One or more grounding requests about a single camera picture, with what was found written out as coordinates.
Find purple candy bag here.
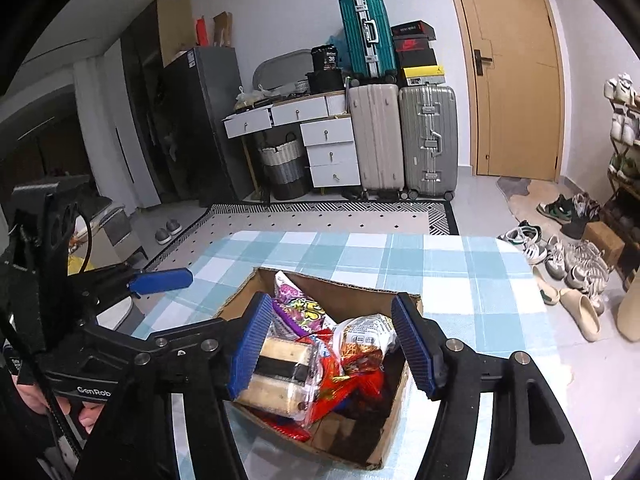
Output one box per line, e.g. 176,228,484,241
272,270,346,336

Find white drawer desk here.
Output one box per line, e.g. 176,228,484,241
223,92,362,196

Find red chip packet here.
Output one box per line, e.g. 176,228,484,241
312,360,386,418

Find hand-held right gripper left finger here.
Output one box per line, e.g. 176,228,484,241
75,291,275,480

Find white side table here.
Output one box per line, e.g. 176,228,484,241
97,300,146,336

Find wooden shoe rack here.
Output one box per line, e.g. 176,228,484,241
602,74,640,281

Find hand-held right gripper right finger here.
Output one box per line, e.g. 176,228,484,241
391,294,586,480

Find teal suitcase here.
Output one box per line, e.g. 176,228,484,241
339,0,398,81

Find blue checked tablecloth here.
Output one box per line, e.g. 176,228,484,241
132,230,558,480

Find yellow shoe box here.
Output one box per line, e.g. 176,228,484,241
402,65,446,86

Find grey suitcase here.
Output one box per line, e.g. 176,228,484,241
398,85,458,200

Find black supplement jar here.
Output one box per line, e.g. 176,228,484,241
311,46,341,73

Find clear sandwich cake packet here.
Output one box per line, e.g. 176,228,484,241
235,337,326,418

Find brown cardboard box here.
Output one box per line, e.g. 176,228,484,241
215,266,425,471

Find black white patterned rug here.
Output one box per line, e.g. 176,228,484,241
145,203,460,271

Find beige suitcase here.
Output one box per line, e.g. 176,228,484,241
347,82,407,200

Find dark grey refrigerator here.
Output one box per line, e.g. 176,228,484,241
160,46,256,206

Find beige foam slide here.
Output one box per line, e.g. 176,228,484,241
560,287,606,343

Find black storage container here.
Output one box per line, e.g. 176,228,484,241
306,71,348,93

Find wooden door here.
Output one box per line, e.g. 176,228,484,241
442,0,566,181

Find rows of racked shoes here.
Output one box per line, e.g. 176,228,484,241
602,74,640,181

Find dark wardrobe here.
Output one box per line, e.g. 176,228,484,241
120,0,196,211

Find purple white snack bag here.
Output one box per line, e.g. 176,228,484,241
272,305,311,343

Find black shoe box red lid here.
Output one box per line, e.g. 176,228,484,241
391,21,437,40

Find grey framed mirror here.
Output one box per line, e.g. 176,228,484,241
252,50,313,96

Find plain black shoe box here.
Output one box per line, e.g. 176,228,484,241
397,50,443,68

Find person's left hand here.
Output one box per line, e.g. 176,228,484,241
15,360,106,433

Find white noodle snack packet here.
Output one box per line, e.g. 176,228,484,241
332,312,398,376

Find woven laundry basket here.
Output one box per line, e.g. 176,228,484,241
257,132,311,201

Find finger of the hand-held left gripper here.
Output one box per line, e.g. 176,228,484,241
65,268,194,306
82,316,236,352

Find irregular door mat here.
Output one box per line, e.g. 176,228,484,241
496,176,546,221

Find pile of sneakers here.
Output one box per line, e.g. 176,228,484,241
497,192,611,311

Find beige waste bin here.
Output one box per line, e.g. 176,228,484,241
616,270,640,343

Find small cardboard carton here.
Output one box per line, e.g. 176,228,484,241
582,221,626,266

